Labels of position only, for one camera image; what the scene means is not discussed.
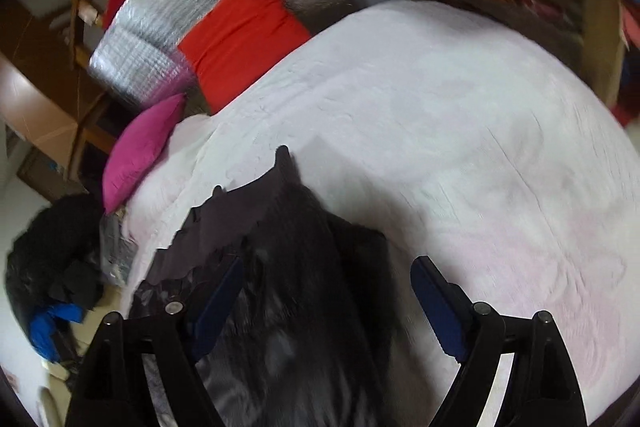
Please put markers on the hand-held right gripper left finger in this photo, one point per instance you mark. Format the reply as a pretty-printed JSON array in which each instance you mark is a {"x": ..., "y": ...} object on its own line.
[{"x": 220, "y": 302}]

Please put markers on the white textured bedspread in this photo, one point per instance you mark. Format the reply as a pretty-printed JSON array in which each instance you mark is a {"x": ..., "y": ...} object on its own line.
[{"x": 450, "y": 157}]

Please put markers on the silver foil insulation mat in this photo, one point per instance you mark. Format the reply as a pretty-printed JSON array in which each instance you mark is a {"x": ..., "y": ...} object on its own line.
[{"x": 200, "y": 7}]

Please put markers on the blue garment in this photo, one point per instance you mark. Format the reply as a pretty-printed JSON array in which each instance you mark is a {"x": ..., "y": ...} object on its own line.
[{"x": 50, "y": 322}]

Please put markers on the orange-red pillow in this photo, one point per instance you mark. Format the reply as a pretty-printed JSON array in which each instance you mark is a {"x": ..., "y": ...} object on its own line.
[{"x": 245, "y": 37}]

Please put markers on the grey zippered garment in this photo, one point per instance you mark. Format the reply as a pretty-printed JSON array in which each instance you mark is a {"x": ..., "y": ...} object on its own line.
[{"x": 117, "y": 252}]

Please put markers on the black fuzzy garment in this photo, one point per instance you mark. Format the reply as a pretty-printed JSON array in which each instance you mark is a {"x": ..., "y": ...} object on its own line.
[{"x": 50, "y": 247}]

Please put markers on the black plaid jacket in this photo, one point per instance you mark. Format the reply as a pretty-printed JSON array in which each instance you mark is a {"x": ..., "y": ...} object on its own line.
[{"x": 295, "y": 287}]

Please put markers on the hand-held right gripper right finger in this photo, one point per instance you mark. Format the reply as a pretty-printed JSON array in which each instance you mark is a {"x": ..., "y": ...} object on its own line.
[{"x": 440, "y": 307}]

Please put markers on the magenta pillow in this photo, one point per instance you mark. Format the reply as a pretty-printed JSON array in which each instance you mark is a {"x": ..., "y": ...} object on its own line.
[{"x": 140, "y": 147}]

